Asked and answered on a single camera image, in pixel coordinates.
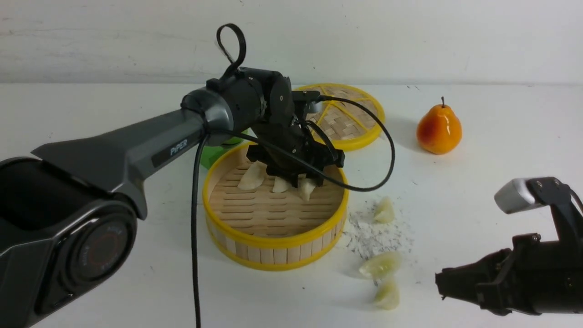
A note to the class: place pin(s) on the green toy watermelon ball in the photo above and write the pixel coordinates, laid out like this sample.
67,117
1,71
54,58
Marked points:
211,154

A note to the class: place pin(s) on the orange toy pear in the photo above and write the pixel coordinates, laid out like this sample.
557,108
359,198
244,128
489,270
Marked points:
440,130

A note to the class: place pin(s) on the white dumpling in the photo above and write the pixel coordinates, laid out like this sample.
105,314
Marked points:
280,185
253,177
305,188

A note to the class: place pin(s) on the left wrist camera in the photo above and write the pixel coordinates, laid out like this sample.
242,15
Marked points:
307,102

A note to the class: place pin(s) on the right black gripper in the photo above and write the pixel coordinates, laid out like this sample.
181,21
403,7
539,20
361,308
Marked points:
534,277

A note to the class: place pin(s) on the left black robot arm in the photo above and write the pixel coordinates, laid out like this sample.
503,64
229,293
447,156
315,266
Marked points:
69,214

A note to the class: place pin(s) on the bamboo steamer tray yellow rim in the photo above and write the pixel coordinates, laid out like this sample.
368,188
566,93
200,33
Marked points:
265,230

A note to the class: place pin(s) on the pale green dumpling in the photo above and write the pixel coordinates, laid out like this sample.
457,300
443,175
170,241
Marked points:
384,211
387,296
380,266

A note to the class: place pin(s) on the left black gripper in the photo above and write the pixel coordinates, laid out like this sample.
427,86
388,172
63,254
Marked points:
288,149

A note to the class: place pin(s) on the woven bamboo steamer lid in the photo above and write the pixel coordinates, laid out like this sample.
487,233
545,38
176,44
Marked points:
347,126

